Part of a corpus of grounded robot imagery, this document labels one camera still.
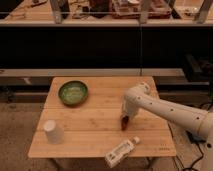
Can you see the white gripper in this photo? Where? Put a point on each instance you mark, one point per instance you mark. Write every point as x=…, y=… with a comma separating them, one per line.
x=129, y=109

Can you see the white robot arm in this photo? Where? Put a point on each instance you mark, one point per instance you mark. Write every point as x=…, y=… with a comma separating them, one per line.
x=194, y=120

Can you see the wooden folding table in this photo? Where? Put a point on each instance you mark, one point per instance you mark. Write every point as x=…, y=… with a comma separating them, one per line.
x=93, y=128

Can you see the white plastic bottle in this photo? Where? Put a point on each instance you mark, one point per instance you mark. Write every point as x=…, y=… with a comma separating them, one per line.
x=121, y=151

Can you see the green bowl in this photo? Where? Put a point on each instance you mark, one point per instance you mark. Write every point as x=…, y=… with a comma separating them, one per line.
x=73, y=92

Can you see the white paper cup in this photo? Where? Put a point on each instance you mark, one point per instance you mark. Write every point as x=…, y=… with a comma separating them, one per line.
x=53, y=132

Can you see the long wooden workbench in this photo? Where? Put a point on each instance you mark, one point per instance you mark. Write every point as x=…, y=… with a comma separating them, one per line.
x=97, y=13

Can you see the red parts tray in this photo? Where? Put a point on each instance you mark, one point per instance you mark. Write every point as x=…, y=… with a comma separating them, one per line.
x=158, y=9

